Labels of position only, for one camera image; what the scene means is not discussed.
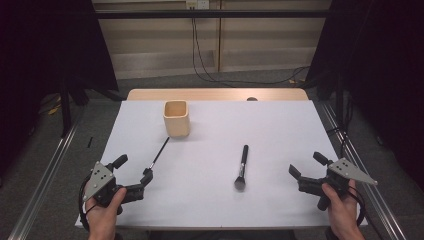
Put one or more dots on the black metal stand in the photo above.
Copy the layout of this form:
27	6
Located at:
65	113

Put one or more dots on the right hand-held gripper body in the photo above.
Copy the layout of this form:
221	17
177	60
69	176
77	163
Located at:
343	171

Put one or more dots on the light wooden table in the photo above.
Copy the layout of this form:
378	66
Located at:
213	94

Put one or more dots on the aluminium floor rail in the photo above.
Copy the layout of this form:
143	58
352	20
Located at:
383	206
43	186

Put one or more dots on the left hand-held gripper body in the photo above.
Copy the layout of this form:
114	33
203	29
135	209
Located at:
100	181

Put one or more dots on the small black floor piece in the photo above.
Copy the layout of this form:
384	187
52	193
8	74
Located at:
90	142

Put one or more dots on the black curtain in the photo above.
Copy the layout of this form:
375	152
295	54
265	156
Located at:
383	83
40	66

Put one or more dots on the person's right hand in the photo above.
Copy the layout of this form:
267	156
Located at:
343	216

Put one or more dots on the beige square cup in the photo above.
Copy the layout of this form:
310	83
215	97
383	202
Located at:
176	125

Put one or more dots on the large black makeup brush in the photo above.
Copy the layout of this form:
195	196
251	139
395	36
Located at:
244	160

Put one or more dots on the person's left hand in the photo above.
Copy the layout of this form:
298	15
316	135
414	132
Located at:
103	220

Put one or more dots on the black horizontal bar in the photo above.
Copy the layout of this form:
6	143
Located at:
213	14

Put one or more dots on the white table sheet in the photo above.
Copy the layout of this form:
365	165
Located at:
206	206

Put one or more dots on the thin black makeup brush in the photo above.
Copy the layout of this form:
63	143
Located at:
160	153

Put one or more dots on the white wall socket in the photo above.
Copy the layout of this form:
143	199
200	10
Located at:
197	4

